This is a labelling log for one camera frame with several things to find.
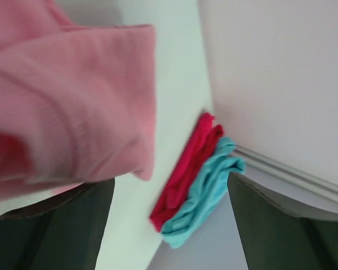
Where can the pink t shirt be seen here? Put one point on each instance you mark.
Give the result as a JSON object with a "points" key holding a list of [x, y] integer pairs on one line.
{"points": [[77, 103]]}

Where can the folded red t shirt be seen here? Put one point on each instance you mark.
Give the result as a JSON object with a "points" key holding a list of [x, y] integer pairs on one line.
{"points": [[199, 148]]}

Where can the folded light blue t shirt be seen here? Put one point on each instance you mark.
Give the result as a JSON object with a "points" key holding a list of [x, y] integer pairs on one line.
{"points": [[205, 193]]}

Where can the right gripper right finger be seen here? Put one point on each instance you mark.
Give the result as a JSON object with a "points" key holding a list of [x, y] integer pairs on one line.
{"points": [[278, 232]]}

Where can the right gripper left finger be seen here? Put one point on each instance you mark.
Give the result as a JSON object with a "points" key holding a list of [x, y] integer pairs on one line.
{"points": [[62, 232]]}

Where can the right aluminium corner post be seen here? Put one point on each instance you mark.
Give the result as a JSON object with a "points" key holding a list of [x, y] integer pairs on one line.
{"points": [[289, 174]]}

